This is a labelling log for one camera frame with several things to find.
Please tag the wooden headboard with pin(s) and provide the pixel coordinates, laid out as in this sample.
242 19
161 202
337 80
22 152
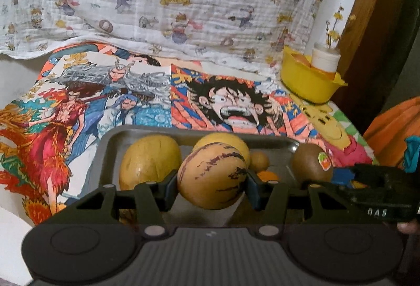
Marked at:
370 10

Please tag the orange cloth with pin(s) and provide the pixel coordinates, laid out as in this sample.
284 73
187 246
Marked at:
390 128

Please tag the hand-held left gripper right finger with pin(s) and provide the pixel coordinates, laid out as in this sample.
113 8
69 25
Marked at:
253 189

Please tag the shouting face print poster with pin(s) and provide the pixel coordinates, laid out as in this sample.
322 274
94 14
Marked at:
229 102

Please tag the yellow lemon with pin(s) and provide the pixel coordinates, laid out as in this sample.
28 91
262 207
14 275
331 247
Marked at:
223 141

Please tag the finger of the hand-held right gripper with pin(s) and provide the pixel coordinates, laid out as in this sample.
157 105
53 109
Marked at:
384 179
377 207

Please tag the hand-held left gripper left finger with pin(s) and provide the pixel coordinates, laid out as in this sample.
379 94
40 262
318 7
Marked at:
170 189

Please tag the purple striped pepino melon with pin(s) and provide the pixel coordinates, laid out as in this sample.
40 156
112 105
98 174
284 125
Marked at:
211 181

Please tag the yellow flower twigs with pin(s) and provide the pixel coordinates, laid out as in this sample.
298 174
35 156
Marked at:
334 30

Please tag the blue cloth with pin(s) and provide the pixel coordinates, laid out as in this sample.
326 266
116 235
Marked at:
412 151

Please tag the pale yellow pepino melon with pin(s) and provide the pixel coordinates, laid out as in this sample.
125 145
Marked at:
147 161

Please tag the small brown kiwi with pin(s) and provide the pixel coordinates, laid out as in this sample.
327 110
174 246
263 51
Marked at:
260 160

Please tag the yellow plastic bowl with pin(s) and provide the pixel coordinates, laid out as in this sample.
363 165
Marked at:
308 84

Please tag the yellow bear print cloth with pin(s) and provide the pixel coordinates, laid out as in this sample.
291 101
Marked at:
328 122

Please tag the dragon print poster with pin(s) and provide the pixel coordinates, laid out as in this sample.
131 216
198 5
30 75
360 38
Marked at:
65 109

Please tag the metal tray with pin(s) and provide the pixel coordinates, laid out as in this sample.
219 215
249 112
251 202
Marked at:
282 148

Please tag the brown kiwi with sticker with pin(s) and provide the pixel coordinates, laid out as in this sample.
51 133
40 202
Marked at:
310 163

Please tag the person's right hand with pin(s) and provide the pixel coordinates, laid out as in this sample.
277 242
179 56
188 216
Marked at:
408 228

